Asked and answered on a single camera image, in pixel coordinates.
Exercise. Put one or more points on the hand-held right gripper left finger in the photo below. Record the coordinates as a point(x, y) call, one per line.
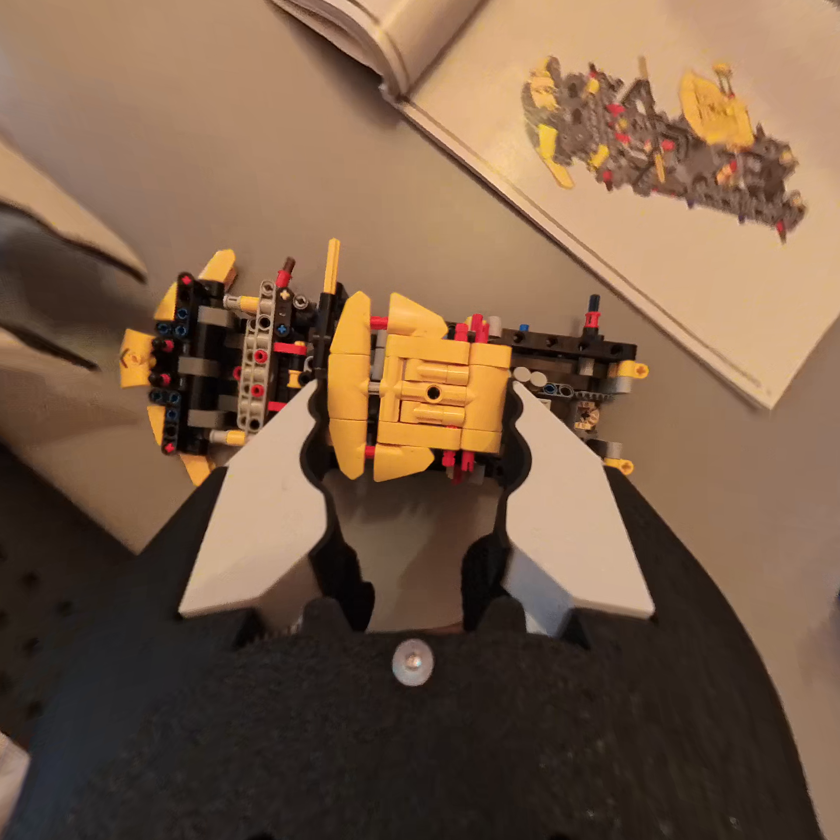
point(262, 512)

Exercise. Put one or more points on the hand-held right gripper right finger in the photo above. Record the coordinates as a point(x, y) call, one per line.
point(564, 518)

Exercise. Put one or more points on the yellow black toy brick car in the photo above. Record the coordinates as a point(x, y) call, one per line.
point(426, 367)

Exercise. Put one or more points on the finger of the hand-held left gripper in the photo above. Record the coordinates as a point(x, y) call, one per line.
point(59, 203)
point(33, 364)

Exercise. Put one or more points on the grey desk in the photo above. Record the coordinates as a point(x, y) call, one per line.
point(229, 131)

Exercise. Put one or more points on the open instruction booklet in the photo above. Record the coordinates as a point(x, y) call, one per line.
point(656, 262)

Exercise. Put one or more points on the black perforated pad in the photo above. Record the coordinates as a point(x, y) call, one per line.
point(52, 590)

